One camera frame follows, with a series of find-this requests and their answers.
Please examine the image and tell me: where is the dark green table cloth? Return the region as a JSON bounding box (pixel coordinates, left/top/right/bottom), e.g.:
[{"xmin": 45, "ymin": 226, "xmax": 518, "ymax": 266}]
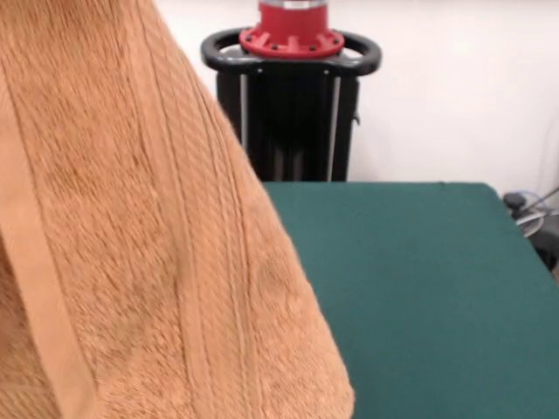
[{"xmin": 260, "ymin": 181, "xmax": 559, "ymax": 419}]

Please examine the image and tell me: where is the tan terry towel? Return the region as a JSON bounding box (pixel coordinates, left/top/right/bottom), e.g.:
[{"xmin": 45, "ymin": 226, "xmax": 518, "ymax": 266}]
[{"xmin": 0, "ymin": 0, "xmax": 355, "ymax": 419}]

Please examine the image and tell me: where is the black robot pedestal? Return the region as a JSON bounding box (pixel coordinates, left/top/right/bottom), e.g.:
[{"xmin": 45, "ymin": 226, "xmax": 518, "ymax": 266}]
[{"xmin": 200, "ymin": 28, "xmax": 383, "ymax": 182}]

